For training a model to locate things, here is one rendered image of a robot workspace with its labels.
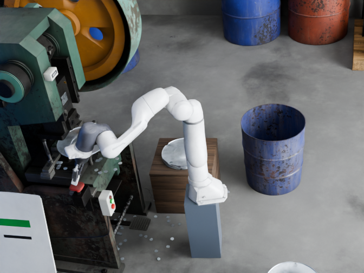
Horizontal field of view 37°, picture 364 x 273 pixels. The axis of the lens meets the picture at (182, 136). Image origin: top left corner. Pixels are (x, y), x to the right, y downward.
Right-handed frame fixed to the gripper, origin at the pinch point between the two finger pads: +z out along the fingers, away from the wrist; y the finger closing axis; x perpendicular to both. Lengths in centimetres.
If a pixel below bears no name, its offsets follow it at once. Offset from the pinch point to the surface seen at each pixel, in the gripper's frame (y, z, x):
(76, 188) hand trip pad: -2.0, 3.5, -2.0
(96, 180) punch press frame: 18.0, 14.9, -7.7
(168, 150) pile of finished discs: 79, 30, -38
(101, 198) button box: 5.7, 12.6, -15.1
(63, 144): 29.1, 10.4, 17.8
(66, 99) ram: 36.2, -16.2, 23.2
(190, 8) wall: 363, 81, 0
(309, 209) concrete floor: 75, 26, -137
